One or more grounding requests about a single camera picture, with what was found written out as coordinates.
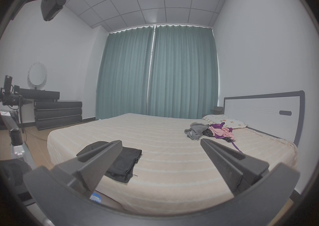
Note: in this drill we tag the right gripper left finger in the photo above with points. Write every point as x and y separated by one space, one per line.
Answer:
92 167

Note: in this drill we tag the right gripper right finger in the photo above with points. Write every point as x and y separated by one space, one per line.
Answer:
236 167

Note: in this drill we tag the black T-shirt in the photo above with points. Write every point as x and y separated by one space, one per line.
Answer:
124 162

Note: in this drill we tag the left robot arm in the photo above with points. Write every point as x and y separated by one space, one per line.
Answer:
10 120

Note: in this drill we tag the bed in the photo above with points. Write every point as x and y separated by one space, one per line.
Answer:
174 157

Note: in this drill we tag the pink garment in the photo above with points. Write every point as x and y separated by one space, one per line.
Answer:
224 134

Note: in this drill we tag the black satin lace garment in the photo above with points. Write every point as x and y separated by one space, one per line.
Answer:
208 134

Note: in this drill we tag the purple garment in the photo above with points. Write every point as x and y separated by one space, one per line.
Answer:
216 126

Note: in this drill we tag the white printed pillow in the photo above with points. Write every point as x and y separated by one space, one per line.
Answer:
231 121

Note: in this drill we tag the grey garment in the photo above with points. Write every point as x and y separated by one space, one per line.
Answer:
196 130

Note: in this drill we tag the grey bedside table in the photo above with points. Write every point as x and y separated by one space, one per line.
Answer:
216 110

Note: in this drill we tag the black dressing table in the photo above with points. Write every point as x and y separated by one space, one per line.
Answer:
39 94

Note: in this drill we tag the blue-green curtain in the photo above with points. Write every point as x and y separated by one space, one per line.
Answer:
184 70
124 75

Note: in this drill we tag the round white mirror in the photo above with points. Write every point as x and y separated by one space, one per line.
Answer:
37 74

